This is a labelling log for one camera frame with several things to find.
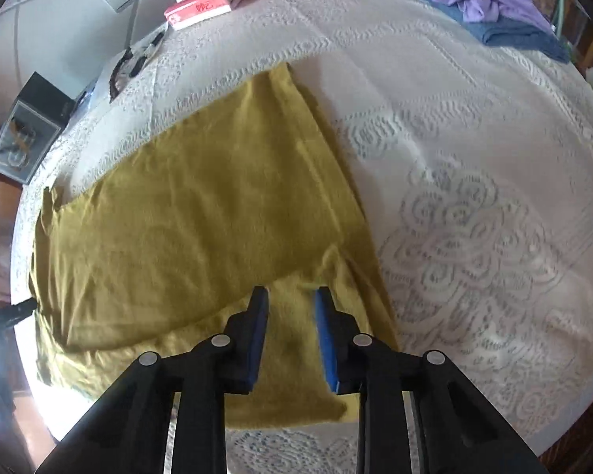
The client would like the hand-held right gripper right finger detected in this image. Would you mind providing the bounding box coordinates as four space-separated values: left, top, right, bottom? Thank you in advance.
314 286 549 474

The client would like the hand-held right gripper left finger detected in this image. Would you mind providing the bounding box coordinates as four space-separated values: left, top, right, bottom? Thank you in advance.
34 286 270 474

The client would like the mustard yellow garment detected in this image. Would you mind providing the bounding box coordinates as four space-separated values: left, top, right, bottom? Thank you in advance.
28 63 401 429

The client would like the white lace tablecloth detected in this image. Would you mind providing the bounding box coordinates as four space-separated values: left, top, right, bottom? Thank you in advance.
11 0 593 474

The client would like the black grey box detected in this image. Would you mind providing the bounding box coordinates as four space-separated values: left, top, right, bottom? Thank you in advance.
0 72 76 185

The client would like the pink tissue pack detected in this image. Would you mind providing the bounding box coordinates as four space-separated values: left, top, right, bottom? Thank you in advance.
164 0 245 31

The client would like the blue folded towel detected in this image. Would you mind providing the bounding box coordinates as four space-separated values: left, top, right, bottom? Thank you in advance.
387 0 572 64

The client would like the black cable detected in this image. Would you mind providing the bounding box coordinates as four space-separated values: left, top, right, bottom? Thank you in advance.
108 32 165 104

